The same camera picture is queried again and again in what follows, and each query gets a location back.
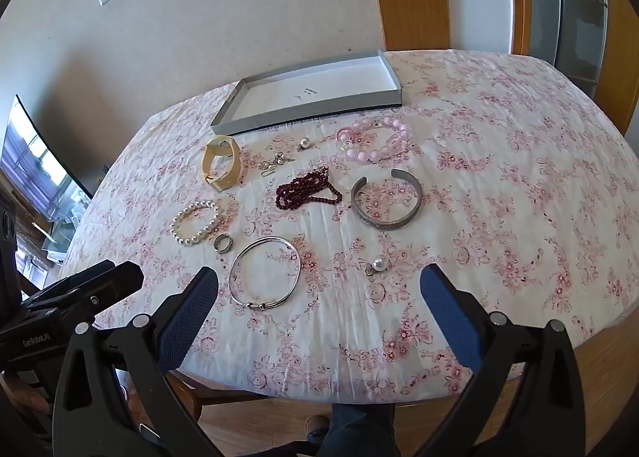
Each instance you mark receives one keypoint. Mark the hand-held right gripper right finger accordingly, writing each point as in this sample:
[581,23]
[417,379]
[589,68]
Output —
[449,312]

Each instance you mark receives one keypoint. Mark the person's left hand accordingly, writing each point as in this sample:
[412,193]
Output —
[25,394]

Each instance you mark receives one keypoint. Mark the small pearl earring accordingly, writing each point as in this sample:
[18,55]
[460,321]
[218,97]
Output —
[305,142]

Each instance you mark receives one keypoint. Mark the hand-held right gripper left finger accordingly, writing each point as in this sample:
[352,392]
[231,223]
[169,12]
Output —
[192,307]

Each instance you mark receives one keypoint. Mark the wooden chair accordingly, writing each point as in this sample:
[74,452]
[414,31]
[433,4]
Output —
[219,394]

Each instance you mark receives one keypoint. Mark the grey shallow cardboard box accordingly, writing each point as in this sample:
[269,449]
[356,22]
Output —
[324,88]

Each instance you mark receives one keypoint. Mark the thin silver bangle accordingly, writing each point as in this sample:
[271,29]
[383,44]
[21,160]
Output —
[259,306]

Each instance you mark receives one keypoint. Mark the glass television stand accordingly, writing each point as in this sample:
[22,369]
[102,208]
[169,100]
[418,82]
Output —
[55,232]

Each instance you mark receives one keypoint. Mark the silver drop earring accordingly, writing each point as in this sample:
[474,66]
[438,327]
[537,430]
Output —
[285,157]
[267,168]

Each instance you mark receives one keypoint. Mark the frosted glass door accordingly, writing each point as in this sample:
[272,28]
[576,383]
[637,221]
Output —
[569,13]

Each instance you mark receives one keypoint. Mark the pearl pendant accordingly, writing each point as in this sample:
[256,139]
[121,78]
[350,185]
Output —
[380,264]

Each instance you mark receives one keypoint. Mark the pink floral tablecloth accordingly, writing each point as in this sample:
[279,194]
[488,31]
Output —
[499,187]

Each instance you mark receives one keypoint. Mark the person's leg in jeans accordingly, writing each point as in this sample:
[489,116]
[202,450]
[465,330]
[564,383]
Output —
[359,429]

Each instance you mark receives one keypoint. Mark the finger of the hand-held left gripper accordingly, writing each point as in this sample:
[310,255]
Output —
[82,273]
[115,280]

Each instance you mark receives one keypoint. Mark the gold mesh watch band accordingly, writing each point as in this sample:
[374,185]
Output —
[229,172]

